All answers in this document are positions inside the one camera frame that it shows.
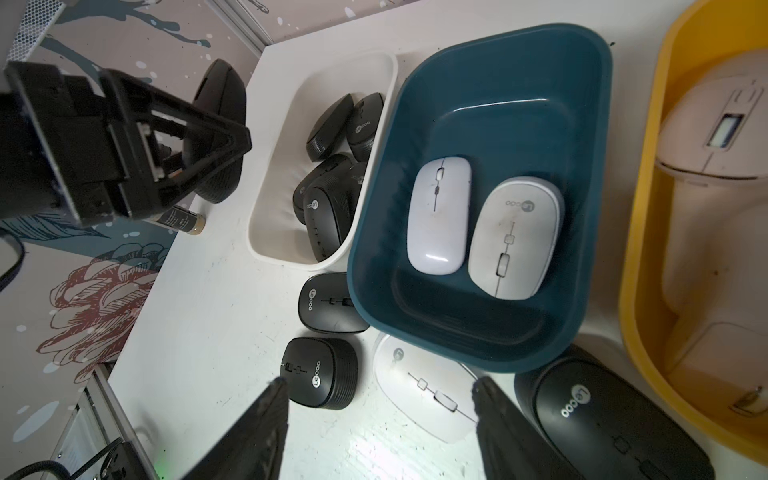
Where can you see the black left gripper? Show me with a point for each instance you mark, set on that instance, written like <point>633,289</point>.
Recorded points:
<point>134,151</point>

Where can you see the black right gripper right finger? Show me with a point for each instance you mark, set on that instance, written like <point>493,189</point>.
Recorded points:
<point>510,446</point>

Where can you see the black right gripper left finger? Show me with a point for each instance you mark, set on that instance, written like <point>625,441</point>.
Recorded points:
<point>253,447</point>

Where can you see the white mouse top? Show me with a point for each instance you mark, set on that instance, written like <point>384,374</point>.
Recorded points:
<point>434,392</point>

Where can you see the white mouse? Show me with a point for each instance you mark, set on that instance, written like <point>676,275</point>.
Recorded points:
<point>438,216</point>
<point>434,392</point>
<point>515,237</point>

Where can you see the pink mouse bottom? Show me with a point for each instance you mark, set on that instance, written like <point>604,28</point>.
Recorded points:
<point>722,372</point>

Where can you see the pink mouse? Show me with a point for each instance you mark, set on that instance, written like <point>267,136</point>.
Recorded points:
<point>715,265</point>
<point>717,131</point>
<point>722,372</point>

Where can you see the white storage box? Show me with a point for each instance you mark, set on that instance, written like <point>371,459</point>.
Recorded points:
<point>275,234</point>

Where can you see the teal storage box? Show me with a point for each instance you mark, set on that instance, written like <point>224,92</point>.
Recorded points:
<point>532,102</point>

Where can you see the yellow storage box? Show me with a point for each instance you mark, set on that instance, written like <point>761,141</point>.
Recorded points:
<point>705,33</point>

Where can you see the dark spice jar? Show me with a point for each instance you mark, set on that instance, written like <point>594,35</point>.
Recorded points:
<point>179,219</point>

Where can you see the black mouse top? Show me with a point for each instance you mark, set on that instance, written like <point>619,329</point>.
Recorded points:
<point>325,305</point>

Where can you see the aluminium mounting rail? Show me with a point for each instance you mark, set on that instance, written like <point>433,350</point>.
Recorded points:
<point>97,420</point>

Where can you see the white wire mesh shelf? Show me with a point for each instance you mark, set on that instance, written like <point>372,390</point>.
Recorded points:
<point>24,24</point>

